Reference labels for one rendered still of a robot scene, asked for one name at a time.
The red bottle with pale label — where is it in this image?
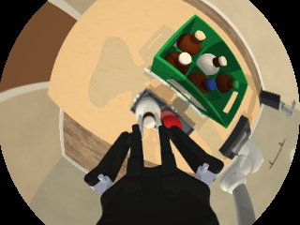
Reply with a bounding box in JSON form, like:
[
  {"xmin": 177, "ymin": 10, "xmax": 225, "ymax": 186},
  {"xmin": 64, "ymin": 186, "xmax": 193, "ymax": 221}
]
[{"xmin": 160, "ymin": 110, "xmax": 182, "ymax": 129}]

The brown bottle with cream cap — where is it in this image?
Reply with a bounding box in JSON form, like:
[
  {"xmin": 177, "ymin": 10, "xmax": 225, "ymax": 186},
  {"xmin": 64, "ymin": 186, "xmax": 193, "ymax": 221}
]
[{"xmin": 174, "ymin": 31, "xmax": 205, "ymax": 56}]

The white bottle with grey label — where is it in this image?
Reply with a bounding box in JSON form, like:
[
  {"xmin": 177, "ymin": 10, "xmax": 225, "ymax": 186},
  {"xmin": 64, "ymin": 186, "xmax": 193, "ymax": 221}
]
[
  {"xmin": 196, "ymin": 53, "xmax": 227, "ymax": 75},
  {"xmin": 135, "ymin": 97, "xmax": 161, "ymax": 128}
]

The brown bottle with blue cap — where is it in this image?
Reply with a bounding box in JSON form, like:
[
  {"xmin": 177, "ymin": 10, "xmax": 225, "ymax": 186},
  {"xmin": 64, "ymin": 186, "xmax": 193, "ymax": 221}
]
[{"xmin": 187, "ymin": 72, "xmax": 217, "ymax": 95}]

